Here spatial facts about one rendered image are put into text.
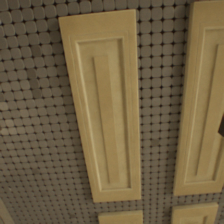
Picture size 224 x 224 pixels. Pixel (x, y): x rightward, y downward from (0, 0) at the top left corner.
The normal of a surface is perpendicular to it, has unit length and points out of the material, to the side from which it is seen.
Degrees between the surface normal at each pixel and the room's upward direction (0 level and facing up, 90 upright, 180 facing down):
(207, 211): 0
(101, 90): 0
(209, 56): 11
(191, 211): 0
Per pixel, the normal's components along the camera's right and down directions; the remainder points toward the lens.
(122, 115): 0.19, 0.37
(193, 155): -0.19, 0.40
